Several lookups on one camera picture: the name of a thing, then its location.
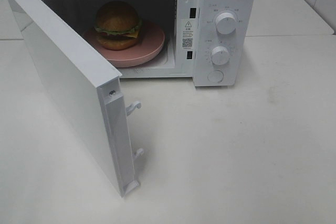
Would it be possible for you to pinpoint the round white door release button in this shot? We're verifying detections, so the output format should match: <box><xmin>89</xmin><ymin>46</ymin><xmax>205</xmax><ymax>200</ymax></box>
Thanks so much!
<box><xmin>207</xmin><ymin>70</ymin><xmax>224</xmax><ymax>83</ymax></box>

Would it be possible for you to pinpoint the pink round plate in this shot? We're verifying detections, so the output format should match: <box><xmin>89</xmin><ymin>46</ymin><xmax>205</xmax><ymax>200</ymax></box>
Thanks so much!
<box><xmin>84</xmin><ymin>21</ymin><xmax>165</xmax><ymax>68</ymax></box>

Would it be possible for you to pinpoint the white microwave door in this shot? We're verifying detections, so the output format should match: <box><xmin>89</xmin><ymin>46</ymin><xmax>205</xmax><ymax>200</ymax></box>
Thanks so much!
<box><xmin>8</xmin><ymin>0</ymin><xmax>143</xmax><ymax>196</ymax></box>

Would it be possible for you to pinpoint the burger with lettuce and cheese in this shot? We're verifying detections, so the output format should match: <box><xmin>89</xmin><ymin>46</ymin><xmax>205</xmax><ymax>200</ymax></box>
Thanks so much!
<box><xmin>94</xmin><ymin>1</ymin><xmax>142</xmax><ymax>50</ymax></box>

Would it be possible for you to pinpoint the lower white microwave knob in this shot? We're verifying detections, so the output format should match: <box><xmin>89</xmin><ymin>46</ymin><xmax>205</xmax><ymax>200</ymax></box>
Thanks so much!
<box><xmin>211</xmin><ymin>46</ymin><xmax>229</xmax><ymax>66</ymax></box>

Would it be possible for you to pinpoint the white microwave knob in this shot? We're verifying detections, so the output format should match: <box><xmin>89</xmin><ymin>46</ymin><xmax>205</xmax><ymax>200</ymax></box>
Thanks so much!
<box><xmin>211</xmin><ymin>46</ymin><xmax>229</xmax><ymax>66</ymax></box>
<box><xmin>214</xmin><ymin>11</ymin><xmax>237</xmax><ymax>35</ymax></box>

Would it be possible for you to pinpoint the white microwave oven body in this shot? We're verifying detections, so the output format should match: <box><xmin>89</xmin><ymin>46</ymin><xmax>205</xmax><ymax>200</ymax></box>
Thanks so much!
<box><xmin>41</xmin><ymin>0</ymin><xmax>254</xmax><ymax>87</ymax></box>

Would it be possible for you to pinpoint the white warning label sticker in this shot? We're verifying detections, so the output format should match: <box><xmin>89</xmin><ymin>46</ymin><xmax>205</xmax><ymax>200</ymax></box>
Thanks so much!
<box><xmin>181</xmin><ymin>19</ymin><xmax>195</xmax><ymax>49</ymax></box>

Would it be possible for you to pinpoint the upper white microwave knob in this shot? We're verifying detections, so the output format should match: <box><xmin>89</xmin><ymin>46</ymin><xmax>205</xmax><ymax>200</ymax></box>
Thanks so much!
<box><xmin>214</xmin><ymin>11</ymin><xmax>237</xmax><ymax>35</ymax></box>

